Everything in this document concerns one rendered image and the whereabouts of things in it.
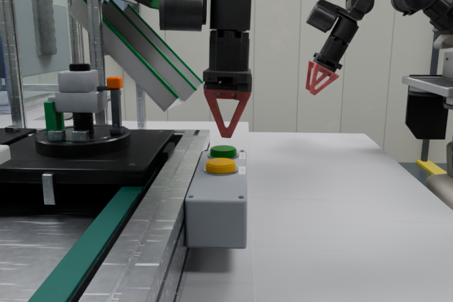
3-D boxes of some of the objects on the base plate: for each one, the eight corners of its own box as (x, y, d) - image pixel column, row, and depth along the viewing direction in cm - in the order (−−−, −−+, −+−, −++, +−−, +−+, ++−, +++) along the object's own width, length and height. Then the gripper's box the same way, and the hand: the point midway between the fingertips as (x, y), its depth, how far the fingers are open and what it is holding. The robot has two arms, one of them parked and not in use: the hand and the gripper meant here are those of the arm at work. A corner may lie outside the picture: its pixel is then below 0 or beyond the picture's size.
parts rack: (151, 135, 121) (138, -184, 104) (112, 175, 86) (82, -299, 68) (78, 134, 122) (54, -182, 105) (10, 174, 87) (-45, -295, 69)
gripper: (254, 29, 55) (249, 147, 58) (253, 32, 65) (249, 131, 68) (201, 28, 55) (199, 144, 58) (209, 30, 65) (206, 129, 68)
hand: (226, 132), depth 63 cm, fingers closed
